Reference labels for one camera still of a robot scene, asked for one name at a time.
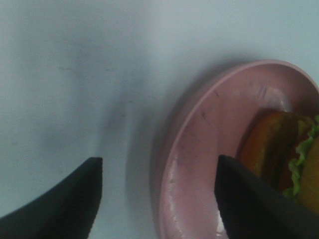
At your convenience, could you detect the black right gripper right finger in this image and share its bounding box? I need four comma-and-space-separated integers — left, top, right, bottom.
214, 155, 319, 239

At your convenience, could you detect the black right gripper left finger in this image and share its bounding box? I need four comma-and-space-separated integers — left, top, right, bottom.
0, 157, 103, 239

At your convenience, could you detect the pink round plate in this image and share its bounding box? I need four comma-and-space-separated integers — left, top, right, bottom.
150, 60, 319, 239

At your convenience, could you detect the burger with lettuce and cheese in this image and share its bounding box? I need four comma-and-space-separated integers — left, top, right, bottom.
238, 112, 319, 213

